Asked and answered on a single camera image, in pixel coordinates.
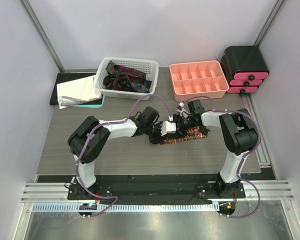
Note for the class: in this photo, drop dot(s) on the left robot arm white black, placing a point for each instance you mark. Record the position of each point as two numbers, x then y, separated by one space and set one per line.
89 139

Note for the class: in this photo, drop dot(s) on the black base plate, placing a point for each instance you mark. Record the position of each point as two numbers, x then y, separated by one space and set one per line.
153 189

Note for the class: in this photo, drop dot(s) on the white plastic mesh basket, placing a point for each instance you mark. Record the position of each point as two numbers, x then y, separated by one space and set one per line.
150 67

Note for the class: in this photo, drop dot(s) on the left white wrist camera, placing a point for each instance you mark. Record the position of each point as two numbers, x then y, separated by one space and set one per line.
168 127

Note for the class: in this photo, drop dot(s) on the black pink drawer unit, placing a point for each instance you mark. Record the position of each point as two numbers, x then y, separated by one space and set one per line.
245 68

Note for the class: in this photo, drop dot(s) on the aluminium rail frame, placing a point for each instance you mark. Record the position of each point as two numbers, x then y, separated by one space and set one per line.
55 197

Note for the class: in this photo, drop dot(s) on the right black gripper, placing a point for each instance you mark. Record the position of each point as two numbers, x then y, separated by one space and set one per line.
177 119

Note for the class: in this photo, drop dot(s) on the pink compartment organizer tray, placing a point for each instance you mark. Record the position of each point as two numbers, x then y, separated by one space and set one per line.
197 79

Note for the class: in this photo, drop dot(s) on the multicoloured patterned tie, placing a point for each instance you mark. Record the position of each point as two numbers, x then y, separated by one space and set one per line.
194 133

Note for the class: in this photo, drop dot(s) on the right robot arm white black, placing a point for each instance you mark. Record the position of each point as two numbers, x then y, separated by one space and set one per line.
241 136

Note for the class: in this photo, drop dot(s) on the white folded cloth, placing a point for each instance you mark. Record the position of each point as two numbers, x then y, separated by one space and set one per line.
77 92

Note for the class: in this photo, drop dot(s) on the dark red blue ties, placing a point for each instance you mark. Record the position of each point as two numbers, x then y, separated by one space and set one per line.
126 79

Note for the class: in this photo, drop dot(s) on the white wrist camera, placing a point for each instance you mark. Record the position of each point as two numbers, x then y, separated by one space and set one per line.
168 127
181 109

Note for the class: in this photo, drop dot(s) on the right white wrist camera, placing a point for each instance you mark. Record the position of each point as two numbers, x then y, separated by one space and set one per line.
181 109

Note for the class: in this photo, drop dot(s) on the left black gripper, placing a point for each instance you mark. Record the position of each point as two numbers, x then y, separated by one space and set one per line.
158 138

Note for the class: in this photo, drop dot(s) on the teal tray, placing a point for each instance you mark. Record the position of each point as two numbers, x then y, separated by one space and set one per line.
94 104

